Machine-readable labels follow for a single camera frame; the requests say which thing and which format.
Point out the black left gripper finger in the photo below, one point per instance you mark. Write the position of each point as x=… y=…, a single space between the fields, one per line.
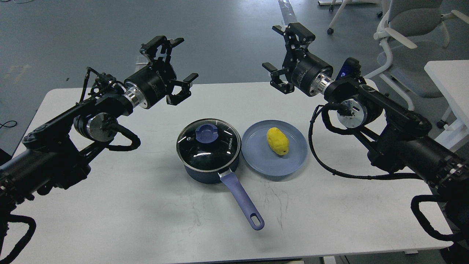
x=185 y=85
x=159 y=49

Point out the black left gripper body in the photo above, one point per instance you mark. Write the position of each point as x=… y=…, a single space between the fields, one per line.
x=151 y=84

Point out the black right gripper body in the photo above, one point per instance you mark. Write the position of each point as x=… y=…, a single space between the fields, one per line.
x=304 y=73

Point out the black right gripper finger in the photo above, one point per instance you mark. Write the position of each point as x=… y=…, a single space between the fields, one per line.
x=297 y=39
x=276 y=82

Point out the glass lid with blue knob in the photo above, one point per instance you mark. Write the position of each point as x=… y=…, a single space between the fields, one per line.
x=208 y=145

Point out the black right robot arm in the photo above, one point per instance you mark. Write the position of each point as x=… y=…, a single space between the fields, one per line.
x=396 y=138

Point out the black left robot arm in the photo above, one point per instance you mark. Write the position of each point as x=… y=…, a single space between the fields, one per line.
x=58 y=153

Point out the yellow potato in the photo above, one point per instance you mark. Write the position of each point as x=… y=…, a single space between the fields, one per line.
x=277 y=141

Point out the blue plate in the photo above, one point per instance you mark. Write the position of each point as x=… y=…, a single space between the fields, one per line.
x=259 y=156

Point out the grey white office chair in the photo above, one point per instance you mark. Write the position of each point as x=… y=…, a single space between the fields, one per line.
x=412 y=33

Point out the dark blue saucepan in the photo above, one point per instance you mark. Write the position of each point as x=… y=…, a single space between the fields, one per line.
x=227 y=176

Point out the white side table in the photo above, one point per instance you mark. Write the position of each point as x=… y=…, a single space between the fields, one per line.
x=451 y=77

